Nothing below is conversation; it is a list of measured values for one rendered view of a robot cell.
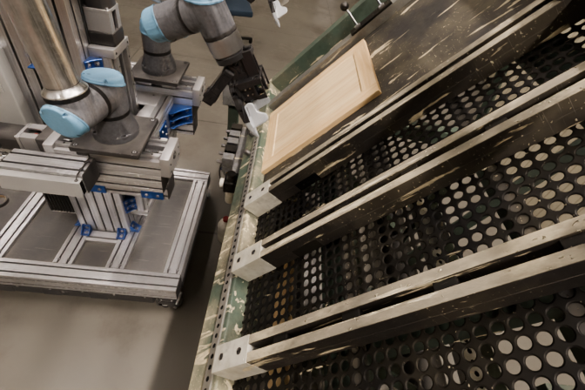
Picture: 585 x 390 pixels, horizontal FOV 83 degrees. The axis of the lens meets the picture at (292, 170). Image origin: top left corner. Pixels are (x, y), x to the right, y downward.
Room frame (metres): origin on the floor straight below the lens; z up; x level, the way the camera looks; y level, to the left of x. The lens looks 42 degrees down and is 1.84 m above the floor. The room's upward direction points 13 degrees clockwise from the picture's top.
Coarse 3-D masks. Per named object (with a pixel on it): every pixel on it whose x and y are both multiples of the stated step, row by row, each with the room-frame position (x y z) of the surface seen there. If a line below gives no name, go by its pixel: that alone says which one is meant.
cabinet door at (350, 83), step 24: (360, 48) 1.38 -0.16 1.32; (336, 72) 1.34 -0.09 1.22; (360, 72) 1.20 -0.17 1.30; (312, 96) 1.29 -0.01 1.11; (336, 96) 1.16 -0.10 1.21; (360, 96) 1.05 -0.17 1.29; (288, 120) 1.23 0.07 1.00; (312, 120) 1.11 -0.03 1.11; (336, 120) 1.01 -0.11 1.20; (288, 144) 1.06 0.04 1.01; (264, 168) 0.99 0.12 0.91
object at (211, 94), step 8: (224, 72) 0.68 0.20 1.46; (232, 72) 0.69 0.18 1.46; (216, 80) 0.68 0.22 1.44; (224, 80) 0.68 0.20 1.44; (208, 88) 0.69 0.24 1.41; (216, 88) 0.68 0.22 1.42; (224, 88) 0.68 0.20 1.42; (208, 96) 0.67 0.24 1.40; (216, 96) 0.68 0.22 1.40; (208, 104) 0.68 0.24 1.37
